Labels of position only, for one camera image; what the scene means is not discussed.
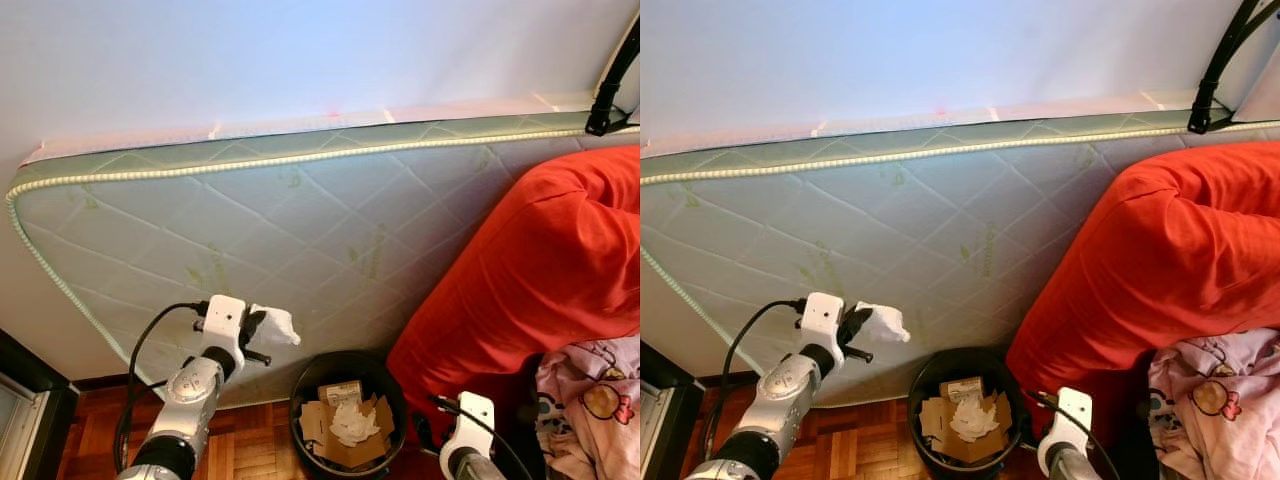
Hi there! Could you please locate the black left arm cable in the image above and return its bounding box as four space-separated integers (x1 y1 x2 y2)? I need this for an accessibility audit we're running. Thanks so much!
700 298 809 461
113 300 211 471

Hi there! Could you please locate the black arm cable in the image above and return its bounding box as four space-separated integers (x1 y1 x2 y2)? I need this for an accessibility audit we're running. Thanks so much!
113 300 211 471
700 298 809 461
430 395 536 480
1030 392 1126 480

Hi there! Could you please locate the black waste bin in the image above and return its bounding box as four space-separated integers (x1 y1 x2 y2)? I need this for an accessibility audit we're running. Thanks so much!
908 347 1026 480
290 350 408 480

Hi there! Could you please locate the large red fabric cushion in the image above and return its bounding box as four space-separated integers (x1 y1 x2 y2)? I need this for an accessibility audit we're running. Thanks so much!
1005 140 1280 441
385 145 641 446

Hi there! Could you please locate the pink cartoon bear blanket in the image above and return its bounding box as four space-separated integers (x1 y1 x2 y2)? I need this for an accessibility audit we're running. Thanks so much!
1148 330 1280 480
535 335 641 480

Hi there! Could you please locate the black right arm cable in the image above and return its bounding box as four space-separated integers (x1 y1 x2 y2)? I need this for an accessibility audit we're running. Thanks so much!
430 395 536 480
1030 392 1126 480

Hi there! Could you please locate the dark framed cabinet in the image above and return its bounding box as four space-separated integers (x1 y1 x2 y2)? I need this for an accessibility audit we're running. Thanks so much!
640 340 691 480
0 328 79 480

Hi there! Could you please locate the brown torn cardboard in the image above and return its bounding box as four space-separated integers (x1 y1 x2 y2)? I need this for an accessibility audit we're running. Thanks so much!
300 380 396 469
918 376 1013 463

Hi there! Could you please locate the white tissue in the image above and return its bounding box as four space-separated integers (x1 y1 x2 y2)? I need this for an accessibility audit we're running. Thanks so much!
858 301 911 344
950 398 1001 443
330 402 383 448
250 304 301 348

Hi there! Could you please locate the black strap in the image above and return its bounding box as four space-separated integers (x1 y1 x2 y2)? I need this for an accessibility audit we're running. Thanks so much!
1187 0 1269 135
585 10 641 137

